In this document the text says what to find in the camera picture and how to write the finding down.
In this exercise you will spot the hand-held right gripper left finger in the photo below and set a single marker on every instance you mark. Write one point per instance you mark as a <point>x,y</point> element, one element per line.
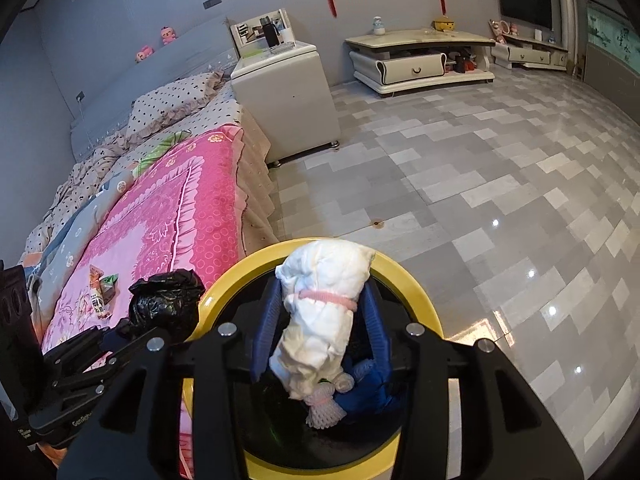
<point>264,330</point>

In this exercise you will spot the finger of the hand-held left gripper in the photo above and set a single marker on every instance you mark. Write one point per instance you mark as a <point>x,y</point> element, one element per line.
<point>65,412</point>
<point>75,352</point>

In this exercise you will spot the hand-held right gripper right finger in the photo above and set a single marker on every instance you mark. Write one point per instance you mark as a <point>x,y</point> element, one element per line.
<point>375,320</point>

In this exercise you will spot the white cloth bundle pink band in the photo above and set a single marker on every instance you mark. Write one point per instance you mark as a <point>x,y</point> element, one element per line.
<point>320,320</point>

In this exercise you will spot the yellow round waste bin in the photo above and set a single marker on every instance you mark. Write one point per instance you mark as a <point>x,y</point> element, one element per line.
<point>240,270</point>

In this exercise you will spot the blue cloth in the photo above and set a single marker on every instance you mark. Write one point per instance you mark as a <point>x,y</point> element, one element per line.
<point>365,400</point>

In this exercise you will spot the white foam fruit net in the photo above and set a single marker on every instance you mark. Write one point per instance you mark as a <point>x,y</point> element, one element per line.
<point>325,407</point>

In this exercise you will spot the black plastic bag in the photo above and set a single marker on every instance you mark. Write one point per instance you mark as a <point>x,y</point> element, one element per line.
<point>165,300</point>

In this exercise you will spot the white orange snack packet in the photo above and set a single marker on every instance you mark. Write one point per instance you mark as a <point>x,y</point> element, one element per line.
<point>98,295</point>

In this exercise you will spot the small green carton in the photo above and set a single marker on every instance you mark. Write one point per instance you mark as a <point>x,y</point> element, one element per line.
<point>110,285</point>

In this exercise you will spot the grey floral quilt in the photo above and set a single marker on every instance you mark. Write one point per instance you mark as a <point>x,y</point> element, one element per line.
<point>80,230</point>

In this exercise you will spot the beige bed skirt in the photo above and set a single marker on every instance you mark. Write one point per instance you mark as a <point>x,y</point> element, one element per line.
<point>257,195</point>

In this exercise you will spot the pink floral blanket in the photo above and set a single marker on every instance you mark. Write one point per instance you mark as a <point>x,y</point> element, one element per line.
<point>165,220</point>

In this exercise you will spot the polka dot quilt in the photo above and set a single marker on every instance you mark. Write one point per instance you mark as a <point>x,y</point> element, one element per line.
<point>95,170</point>

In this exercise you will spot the polka dot bedsheet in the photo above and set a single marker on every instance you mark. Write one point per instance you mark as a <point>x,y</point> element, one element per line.
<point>225,110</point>

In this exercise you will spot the white nightstand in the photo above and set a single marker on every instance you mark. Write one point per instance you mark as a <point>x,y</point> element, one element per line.
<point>285,105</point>

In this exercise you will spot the polka dot pillow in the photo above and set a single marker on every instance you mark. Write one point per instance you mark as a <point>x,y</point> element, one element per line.
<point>170,102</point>

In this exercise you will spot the cream coffee table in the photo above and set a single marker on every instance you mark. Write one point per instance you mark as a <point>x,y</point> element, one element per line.
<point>410,65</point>

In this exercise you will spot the grey bed headboard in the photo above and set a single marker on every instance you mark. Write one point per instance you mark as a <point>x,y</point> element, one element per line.
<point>150,75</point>

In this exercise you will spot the white figurine bottle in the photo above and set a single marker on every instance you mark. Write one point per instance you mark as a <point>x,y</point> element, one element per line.
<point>378,26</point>

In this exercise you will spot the pink plush toy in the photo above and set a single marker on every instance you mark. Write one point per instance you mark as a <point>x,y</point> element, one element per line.
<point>169,35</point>
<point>144,54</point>

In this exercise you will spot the black thermos bottle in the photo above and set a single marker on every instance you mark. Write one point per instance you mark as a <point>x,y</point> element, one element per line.
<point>271,32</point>

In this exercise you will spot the cream television stand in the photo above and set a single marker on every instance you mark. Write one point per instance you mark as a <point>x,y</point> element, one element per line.
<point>530,54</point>

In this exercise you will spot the pink doll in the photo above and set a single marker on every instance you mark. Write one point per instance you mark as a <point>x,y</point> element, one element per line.
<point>500,30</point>

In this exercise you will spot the white standing air conditioner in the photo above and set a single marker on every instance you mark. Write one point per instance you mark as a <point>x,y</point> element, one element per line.
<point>567,25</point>

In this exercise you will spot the fish tank cabinet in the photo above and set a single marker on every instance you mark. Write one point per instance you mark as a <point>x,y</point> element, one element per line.
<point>610,55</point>

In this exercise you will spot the black wall switch panel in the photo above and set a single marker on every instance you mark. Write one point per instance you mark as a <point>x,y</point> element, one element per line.
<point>211,2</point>

